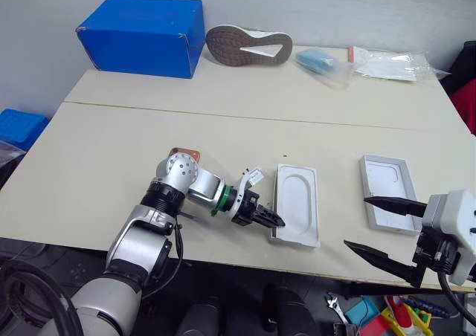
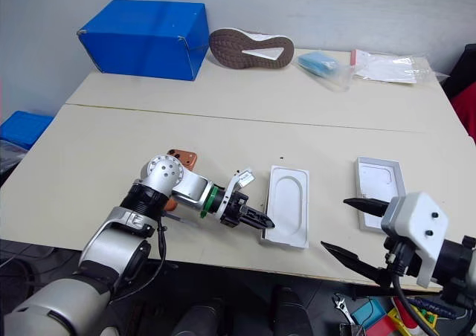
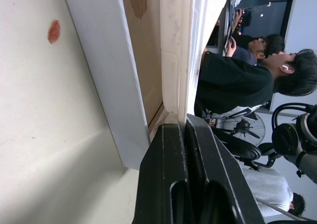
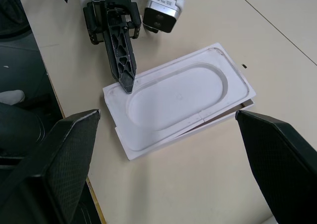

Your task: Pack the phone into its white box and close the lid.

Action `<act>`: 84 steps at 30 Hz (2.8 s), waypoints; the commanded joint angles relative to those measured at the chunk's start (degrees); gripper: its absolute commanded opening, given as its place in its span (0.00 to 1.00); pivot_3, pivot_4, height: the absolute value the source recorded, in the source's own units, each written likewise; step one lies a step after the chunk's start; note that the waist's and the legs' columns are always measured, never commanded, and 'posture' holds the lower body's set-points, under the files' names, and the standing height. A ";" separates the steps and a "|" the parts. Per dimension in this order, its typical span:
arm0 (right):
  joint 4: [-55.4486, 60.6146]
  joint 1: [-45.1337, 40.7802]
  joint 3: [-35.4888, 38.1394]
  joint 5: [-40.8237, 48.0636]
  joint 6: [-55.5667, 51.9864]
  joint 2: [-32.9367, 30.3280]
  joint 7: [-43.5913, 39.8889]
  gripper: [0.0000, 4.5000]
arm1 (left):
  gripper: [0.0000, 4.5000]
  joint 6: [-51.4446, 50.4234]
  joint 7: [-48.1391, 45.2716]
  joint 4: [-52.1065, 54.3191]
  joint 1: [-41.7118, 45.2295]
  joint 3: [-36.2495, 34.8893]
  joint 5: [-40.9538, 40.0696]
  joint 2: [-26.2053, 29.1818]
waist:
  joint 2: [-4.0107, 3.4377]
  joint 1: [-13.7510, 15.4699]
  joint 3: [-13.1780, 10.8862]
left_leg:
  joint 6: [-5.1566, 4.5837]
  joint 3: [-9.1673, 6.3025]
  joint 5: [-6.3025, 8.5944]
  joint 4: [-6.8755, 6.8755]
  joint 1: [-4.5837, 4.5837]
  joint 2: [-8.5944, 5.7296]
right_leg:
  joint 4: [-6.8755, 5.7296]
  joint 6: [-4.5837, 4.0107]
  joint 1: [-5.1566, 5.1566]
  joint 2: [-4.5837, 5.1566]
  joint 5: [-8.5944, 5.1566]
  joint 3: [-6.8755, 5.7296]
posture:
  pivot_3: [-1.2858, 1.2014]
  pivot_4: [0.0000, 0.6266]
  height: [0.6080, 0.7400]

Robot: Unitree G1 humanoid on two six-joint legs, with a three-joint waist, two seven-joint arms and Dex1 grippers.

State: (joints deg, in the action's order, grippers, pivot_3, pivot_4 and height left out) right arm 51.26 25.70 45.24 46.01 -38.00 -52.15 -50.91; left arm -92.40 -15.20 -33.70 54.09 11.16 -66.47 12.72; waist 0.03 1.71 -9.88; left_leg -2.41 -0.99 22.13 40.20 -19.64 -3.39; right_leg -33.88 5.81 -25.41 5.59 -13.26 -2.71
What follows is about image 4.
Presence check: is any black chair base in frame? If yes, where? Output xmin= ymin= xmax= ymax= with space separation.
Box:
xmin=0 ymin=0 xmax=32 ymax=39

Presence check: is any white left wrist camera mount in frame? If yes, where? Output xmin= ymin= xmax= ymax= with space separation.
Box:
xmin=80 ymin=0 xmax=186 ymax=34

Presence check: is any white shoe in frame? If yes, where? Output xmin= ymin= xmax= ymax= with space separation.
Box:
xmin=0 ymin=89 xmax=26 ymax=106

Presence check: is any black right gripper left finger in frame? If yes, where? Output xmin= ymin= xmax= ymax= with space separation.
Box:
xmin=0 ymin=109 xmax=102 ymax=224

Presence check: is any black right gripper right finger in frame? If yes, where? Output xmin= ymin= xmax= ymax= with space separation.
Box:
xmin=234 ymin=109 xmax=317 ymax=224

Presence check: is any white phone box base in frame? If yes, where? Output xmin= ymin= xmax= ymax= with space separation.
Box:
xmin=114 ymin=98 xmax=256 ymax=162

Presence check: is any white box insert tray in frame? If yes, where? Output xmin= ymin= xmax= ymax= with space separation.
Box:
xmin=101 ymin=42 xmax=257 ymax=150

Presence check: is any black rounded object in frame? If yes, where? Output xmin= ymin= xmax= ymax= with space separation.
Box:
xmin=0 ymin=102 xmax=64 ymax=160

